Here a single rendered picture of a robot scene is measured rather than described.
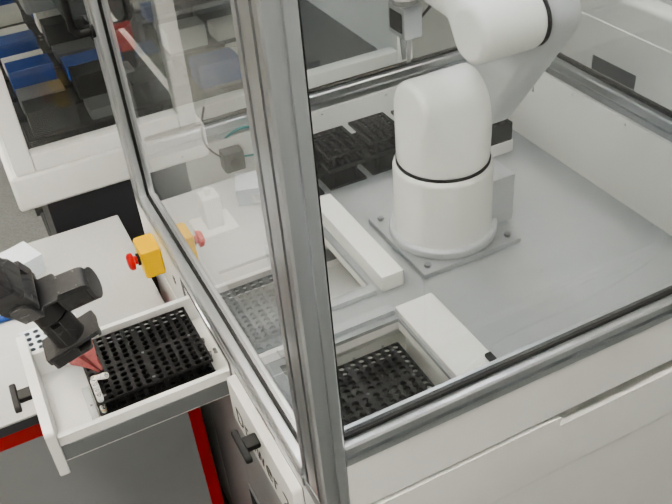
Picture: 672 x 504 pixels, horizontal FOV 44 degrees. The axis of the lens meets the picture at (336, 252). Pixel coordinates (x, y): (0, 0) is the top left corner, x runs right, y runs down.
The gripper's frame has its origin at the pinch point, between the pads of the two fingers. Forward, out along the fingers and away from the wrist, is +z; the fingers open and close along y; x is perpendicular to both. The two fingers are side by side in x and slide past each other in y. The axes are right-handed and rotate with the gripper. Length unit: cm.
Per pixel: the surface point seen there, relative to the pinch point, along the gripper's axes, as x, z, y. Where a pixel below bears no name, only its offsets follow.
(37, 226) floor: -211, 80, 32
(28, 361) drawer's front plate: -9.4, -2.6, 11.2
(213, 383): 7.7, 11.9, -15.6
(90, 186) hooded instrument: -85, 12, -9
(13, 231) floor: -212, 77, 42
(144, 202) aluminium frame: -41.1, -0.1, -21.2
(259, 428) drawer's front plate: 26.6, 8.7, -19.6
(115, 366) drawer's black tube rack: -3.2, 4.7, -1.6
